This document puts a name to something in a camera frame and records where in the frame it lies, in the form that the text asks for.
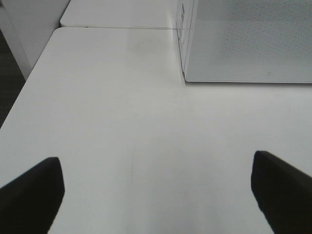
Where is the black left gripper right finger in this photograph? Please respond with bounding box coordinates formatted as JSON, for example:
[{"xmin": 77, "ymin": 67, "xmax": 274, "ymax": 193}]
[{"xmin": 251, "ymin": 151, "xmax": 312, "ymax": 234}]

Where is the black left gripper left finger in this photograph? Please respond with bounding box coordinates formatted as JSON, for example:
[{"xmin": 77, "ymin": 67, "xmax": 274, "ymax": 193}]
[{"xmin": 0, "ymin": 157, "xmax": 65, "ymax": 234}]

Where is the white microwave door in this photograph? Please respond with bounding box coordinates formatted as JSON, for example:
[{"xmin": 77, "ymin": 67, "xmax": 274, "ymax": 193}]
[{"xmin": 180, "ymin": 0, "xmax": 312, "ymax": 83}]

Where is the white microwave oven body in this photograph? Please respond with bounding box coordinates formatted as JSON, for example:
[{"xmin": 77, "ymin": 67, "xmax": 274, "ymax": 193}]
[{"xmin": 172, "ymin": 0, "xmax": 195, "ymax": 78}]

